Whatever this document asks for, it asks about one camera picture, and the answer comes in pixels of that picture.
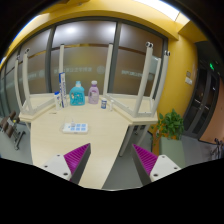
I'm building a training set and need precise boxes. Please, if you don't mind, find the upturned white table right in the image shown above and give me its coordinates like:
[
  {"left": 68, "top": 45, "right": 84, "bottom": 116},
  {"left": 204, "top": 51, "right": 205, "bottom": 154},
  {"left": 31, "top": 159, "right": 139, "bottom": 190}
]
[{"left": 103, "top": 42, "right": 170, "bottom": 118}]

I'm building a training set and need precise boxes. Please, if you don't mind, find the upturned white table left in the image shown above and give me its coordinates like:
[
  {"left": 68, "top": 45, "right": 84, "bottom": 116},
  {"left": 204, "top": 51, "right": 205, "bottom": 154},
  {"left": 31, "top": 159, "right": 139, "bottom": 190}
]
[{"left": 14, "top": 45, "right": 64, "bottom": 116}]

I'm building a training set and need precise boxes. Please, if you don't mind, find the dark double door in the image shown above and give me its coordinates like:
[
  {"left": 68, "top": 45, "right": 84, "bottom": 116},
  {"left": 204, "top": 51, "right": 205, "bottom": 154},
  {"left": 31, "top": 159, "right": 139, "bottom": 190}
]
[{"left": 184, "top": 68, "right": 219, "bottom": 139}]

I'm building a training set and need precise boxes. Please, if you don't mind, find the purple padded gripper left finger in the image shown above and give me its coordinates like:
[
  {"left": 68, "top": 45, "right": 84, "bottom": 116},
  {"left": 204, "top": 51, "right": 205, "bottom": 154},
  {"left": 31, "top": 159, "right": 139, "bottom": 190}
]
[{"left": 41, "top": 143, "right": 91, "bottom": 184}]

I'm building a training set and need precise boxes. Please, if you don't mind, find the green potted plant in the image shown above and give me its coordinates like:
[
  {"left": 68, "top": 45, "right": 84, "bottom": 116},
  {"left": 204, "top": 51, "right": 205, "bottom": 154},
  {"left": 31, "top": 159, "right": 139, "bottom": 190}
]
[{"left": 151, "top": 109, "right": 184, "bottom": 140}]

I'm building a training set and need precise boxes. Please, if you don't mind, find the small white tube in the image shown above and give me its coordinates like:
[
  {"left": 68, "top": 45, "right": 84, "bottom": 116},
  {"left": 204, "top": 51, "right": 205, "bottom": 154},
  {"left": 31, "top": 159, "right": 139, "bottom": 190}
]
[{"left": 54, "top": 91, "right": 62, "bottom": 111}]

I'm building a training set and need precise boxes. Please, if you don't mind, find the small white blue jar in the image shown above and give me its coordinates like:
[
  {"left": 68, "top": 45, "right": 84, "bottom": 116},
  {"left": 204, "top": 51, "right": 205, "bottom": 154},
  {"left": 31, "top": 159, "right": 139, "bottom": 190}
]
[{"left": 101, "top": 98, "right": 107, "bottom": 109}]

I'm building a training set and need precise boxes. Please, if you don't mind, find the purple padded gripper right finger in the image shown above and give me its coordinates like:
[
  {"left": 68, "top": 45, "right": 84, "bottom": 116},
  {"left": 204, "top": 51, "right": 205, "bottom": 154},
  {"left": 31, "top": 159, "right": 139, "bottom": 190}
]
[{"left": 132, "top": 144, "right": 180, "bottom": 186}]

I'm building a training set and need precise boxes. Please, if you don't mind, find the blue detergent bottle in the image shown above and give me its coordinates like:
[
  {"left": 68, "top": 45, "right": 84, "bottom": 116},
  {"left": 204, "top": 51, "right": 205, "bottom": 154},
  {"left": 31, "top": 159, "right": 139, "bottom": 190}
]
[{"left": 69, "top": 81, "right": 85, "bottom": 106}]

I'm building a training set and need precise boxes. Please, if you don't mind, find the white charger plug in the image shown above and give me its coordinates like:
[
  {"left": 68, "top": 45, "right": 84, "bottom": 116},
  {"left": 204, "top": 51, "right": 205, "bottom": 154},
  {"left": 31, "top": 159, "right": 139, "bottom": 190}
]
[{"left": 70, "top": 120, "right": 75, "bottom": 127}]

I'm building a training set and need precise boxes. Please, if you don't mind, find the tall blue white box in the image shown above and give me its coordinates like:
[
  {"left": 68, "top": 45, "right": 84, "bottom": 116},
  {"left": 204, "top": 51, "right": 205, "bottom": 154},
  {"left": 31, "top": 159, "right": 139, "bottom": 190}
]
[{"left": 59, "top": 72, "right": 68, "bottom": 108}]

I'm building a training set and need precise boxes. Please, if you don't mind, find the white wall switch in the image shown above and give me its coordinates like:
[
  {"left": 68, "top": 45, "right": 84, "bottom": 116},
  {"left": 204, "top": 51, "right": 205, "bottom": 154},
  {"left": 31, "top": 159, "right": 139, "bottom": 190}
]
[{"left": 185, "top": 77, "right": 193, "bottom": 85}]

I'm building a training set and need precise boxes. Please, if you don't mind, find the small clear bottle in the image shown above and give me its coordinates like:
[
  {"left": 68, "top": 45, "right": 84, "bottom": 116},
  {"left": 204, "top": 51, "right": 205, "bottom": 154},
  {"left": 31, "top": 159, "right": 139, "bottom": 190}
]
[{"left": 110, "top": 100, "right": 114, "bottom": 111}]

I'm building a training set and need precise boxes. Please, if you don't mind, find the brown chairs row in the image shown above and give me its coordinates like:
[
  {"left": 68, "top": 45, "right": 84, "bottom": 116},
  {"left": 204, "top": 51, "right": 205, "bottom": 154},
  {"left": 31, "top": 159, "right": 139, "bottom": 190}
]
[{"left": 0, "top": 111, "right": 25, "bottom": 150}]

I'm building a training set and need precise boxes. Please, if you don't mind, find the upturned white table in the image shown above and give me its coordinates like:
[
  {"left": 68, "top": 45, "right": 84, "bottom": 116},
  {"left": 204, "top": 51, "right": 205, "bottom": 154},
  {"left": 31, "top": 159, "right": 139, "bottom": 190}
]
[
  {"left": 103, "top": 42, "right": 170, "bottom": 118},
  {"left": 14, "top": 45, "right": 64, "bottom": 116}
]

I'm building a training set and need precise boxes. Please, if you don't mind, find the purple detergent bottle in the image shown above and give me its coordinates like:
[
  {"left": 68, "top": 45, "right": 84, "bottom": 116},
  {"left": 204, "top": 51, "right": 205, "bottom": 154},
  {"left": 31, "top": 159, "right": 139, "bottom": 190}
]
[{"left": 88, "top": 80, "right": 99, "bottom": 104}]

